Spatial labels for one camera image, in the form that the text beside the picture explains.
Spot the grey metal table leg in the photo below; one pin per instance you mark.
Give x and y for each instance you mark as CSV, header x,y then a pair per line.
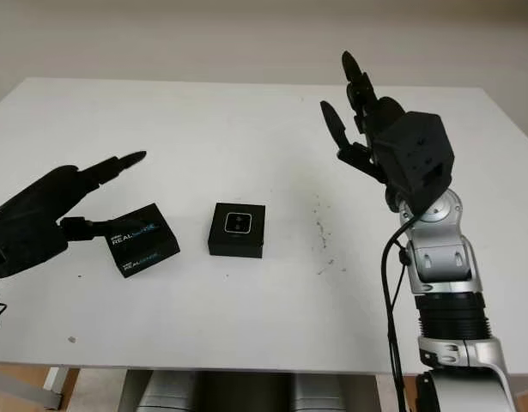
x,y
53,382

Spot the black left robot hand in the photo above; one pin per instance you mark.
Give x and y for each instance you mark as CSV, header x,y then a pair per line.
x,y
27,214

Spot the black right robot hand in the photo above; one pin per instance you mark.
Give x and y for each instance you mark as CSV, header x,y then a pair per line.
x,y
386,116

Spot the silver and black robot torso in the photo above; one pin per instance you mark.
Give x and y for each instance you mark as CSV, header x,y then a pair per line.
x,y
246,392

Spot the small silver depth camera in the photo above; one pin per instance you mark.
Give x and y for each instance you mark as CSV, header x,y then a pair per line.
x,y
238,223

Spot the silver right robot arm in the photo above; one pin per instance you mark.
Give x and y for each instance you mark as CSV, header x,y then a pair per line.
x,y
444,257

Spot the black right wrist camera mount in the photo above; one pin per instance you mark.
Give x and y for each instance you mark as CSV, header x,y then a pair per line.
x,y
418,154

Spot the black RealSense box lid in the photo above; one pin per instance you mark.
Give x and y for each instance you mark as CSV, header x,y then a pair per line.
x,y
139,244

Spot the black box base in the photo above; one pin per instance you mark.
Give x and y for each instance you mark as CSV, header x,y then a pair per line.
x,y
235,246

